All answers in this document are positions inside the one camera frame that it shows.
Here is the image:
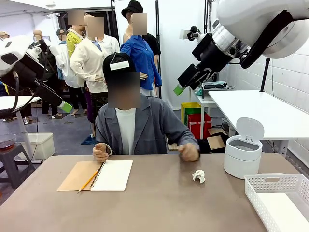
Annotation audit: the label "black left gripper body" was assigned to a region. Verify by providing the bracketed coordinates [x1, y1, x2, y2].
[14, 54, 46, 83]

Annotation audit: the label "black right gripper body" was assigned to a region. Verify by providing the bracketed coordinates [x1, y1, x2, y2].
[192, 33, 229, 72]

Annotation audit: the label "yellow pencil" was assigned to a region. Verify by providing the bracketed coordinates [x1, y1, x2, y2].
[77, 169, 99, 193]

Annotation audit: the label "white paper ball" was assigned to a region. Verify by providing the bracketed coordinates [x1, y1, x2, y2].
[192, 170, 206, 184]

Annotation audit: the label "person's left forearm grey sleeve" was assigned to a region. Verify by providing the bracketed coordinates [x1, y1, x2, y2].
[166, 130, 200, 151]

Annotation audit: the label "person's right forearm grey sleeve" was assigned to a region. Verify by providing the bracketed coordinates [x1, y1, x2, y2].
[95, 125, 114, 147]

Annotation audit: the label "person's right hand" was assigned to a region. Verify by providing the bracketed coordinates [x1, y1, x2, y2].
[92, 143, 112, 163]

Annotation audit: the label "person's left hand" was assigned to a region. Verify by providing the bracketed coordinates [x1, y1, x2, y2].
[178, 144, 200, 162]

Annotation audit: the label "tray with teal items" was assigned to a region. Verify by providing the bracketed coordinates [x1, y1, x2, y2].
[196, 81, 229, 99]

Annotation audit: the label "bald mannequin dark jacket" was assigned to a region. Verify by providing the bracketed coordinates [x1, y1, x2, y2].
[33, 29, 60, 119]

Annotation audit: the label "small white side table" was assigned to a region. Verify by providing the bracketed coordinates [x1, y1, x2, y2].
[189, 87, 218, 140]

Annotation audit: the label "yellow green bag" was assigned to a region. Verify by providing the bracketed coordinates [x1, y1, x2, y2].
[181, 102, 202, 126]

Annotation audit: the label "black light stand pole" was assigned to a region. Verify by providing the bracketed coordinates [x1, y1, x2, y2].
[155, 0, 162, 97]

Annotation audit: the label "red and yellow crates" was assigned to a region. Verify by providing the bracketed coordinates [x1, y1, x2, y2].
[187, 113, 212, 141]

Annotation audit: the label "mannequin in black t-shirt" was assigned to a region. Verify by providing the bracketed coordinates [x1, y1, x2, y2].
[147, 32, 162, 56]

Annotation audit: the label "white storage crate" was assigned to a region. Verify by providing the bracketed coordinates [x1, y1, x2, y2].
[18, 132, 56, 160]

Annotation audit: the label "mannequin in yellow jacket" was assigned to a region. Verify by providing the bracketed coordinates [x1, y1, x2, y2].
[65, 8, 85, 61]

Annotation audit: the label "mannequin in blue shirt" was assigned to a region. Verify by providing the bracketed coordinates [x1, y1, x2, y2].
[120, 12, 162, 96]

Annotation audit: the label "mannequin in cream cardigan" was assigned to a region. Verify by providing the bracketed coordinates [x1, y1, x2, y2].
[69, 15, 121, 138]

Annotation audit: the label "large white table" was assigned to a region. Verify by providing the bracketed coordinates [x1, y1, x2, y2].
[208, 89, 309, 141]

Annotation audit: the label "black lamp stand pole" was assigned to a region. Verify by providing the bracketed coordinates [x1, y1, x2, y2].
[259, 57, 271, 93]

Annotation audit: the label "glass bowl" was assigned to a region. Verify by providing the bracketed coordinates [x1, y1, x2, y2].
[0, 133, 17, 150]

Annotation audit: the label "person in grey jacket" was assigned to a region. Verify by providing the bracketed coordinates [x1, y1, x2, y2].
[92, 52, 201, 163]

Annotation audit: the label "brown cardboard box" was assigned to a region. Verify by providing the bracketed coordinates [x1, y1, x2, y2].
[207, 128, 228, 150]

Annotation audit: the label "black cap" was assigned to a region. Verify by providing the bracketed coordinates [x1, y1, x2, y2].
[102, 52, 136, 82]

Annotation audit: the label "black bag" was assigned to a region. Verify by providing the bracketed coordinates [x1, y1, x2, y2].
[199, 139, 227, 154]

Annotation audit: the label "grey plastic stool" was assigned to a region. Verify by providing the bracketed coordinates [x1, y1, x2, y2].
[0, 142, 36, 189]

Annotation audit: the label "white trash bin with lid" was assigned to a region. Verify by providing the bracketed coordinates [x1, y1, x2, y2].
[223, 116, 265, 180]

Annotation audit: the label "black bucket hat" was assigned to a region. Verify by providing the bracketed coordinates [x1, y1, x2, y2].
[121, 0, 143, 19]

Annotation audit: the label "spiral notebook brown cover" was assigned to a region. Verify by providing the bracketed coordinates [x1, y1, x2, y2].
[56, 159, 133, 192]

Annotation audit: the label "white perforated plastic basket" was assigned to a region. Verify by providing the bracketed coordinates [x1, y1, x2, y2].
[244, 173, 309, 232]

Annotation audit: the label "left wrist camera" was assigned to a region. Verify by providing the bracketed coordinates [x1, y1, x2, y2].
[28, 42, 43, 58]

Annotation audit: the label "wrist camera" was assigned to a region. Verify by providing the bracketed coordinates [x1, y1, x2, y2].
[180, 26, 201, 42]
[28, 42, 43, 58]

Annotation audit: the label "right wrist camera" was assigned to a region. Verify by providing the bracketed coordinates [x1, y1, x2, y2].
[180, 26, 201, 42]

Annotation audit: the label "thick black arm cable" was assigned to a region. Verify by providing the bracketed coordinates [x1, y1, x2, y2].
[0, 71, 20, 119]

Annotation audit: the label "thin black hanging cable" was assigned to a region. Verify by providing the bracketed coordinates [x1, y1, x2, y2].
[33, 45, 50, 160]

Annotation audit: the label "white head-mounted camera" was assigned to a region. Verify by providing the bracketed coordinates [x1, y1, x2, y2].
[110, 60, 130, 71]

